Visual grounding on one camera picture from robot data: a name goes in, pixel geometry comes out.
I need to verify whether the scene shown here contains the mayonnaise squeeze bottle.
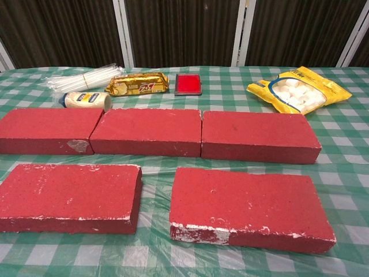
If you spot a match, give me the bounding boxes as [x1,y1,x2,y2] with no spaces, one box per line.
[58,91,112,113]

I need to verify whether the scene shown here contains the gold biscuit packet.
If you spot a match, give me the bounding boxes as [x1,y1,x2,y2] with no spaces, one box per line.
[104,72,170,97]

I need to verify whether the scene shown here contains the yellow marshmallow bag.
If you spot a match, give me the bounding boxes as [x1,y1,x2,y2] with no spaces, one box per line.
[246,66,353,115]

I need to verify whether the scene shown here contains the bundle of white straws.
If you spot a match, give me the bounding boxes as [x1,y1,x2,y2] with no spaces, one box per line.
[43,63,126,95]

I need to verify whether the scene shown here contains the white partition frame post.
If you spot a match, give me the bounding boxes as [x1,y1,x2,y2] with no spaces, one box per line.
[112,0,136,69]
[336,14,369,68]
[232,0,257,69]
[0,40,16,70]

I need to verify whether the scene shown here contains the red brick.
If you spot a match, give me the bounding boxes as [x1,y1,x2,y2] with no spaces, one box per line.
[0,108,104,156]
[0,163,143,235]
[201,110,322,165]
[89,108,202,158]
[169,167,337,254]

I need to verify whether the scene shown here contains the green checkered plastic tablecloth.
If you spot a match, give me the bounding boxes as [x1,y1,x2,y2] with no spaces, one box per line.
[0,65,369,277]

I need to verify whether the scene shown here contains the red ink pad case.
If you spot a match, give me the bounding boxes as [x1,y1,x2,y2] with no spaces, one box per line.
[174,73,204,96]

